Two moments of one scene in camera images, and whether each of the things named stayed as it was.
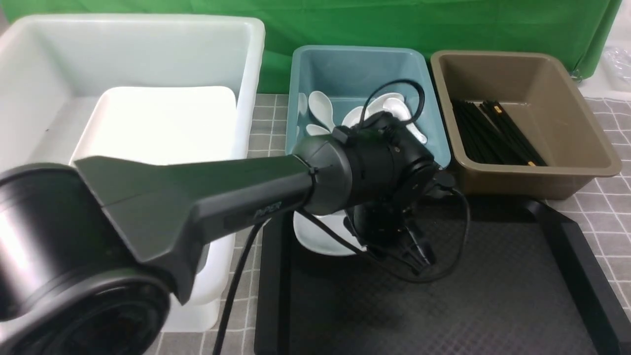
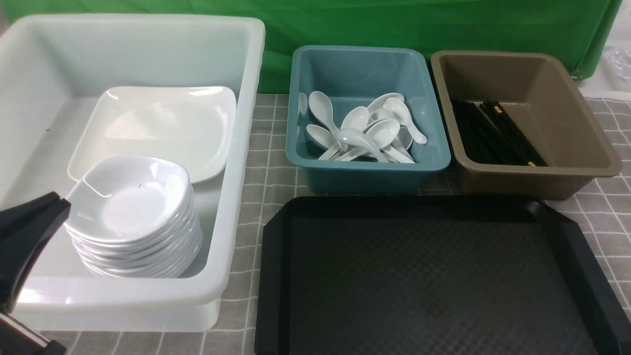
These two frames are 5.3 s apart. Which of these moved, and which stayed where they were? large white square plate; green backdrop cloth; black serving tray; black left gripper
Moved: black left gripper
Stayed: black serving tray; large white square plate; green backdrop cloth
